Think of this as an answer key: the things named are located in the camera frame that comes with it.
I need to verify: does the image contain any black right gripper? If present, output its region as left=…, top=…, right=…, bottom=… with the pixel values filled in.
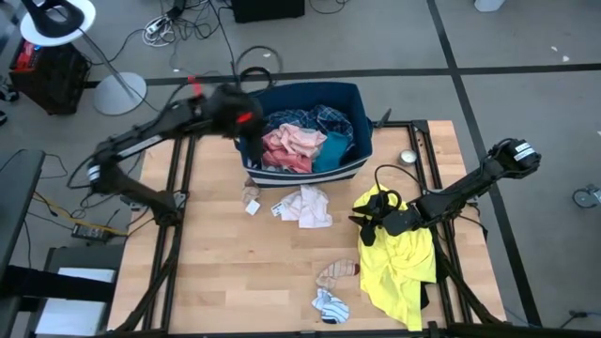
left=348, top=190, right=406, bottom=235

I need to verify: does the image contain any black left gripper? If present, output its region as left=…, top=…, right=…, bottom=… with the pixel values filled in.
left=206, top=83, right=266, bottom=140

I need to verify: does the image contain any light pink shirt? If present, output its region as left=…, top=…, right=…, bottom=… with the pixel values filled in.
left=280, top=183, right=333, bottom=230

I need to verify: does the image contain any beige striped sock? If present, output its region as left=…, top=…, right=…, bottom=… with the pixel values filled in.
left=316, top=258, right=362, bottom=290

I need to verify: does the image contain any coral pink garment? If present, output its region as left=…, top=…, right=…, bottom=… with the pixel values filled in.
left=261, top=123, right=329, bottom=174

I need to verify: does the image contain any teal garment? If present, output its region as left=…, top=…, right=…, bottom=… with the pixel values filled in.
left=312, top=131, right=351, bottom=174

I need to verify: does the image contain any yellow shirt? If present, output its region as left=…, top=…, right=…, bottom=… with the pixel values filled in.
left=352, top=183, right=438, bottom=332

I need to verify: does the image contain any navy white striped fabric bin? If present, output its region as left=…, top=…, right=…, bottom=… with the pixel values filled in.
left=234, top=82, right=376, bottom=190

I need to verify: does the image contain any white striped sock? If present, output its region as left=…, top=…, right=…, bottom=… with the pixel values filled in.
left=312, top=288, right=351, bottom=325

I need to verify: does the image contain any blue plaid shirt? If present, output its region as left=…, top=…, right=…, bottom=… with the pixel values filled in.
left=265, top=104, right=356, bottom=156

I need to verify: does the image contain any silver tape roll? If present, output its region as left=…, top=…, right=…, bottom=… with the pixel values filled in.
left=397, top=148, right=419, bottom=168

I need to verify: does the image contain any black box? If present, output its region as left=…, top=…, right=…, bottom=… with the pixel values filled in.
left=231, top=0, right=306, bottom=24

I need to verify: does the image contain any white floor lamp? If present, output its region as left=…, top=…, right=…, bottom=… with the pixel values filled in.
left=19, top=0, right=148, bottom=116

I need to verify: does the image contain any white power strip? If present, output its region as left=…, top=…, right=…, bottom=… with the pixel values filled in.
left=142, top=13, right=177, bottom=48

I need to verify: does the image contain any black crate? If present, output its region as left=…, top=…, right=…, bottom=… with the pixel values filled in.
left=8, top=39, right=93, bottom=116

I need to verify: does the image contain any black power adapter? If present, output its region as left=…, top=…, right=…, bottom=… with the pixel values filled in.
left=70, top=222, right=114, bottom=244

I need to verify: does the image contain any red box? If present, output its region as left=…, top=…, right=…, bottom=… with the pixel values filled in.
left=13, top=39, right=44, bottom=72

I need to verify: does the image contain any grey caster wheel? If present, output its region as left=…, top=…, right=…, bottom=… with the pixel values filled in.
left=572, top=183, right=601, bottom=210

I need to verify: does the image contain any black desk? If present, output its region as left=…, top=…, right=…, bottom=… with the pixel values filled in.
left=0, top=148, right=47, bottom=278

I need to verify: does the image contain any white container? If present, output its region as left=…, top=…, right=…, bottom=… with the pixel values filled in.
left=473, top=0, right=507, bottom=14

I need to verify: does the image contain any black flat bar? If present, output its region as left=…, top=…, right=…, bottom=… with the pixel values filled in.
left=0, top=265, right=117, bottom=304

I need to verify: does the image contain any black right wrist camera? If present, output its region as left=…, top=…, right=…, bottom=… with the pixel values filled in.
left=360, top=225, right=378, bottom=248

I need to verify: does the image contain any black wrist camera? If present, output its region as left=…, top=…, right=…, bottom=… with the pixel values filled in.
left=246, top=133, right=267, bottom=163
left=360, top=225, right=378, bottom=248

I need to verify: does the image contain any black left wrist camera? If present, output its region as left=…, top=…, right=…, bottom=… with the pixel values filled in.
left=246, top=133, right=267, bottom=163

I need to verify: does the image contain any coiled black cable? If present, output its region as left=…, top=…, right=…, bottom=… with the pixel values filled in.
left=239, top=65, right=274, bottom=93

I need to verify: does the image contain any black aluminium frame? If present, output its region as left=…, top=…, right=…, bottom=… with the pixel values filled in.
left=107, top=119, right=601, bottom=338

